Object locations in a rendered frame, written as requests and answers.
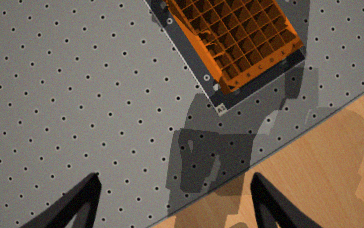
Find orange tube rack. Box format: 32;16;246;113
162;0;304;95

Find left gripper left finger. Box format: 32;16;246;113
20;173;102;228

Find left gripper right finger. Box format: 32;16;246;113
250;172;323;228

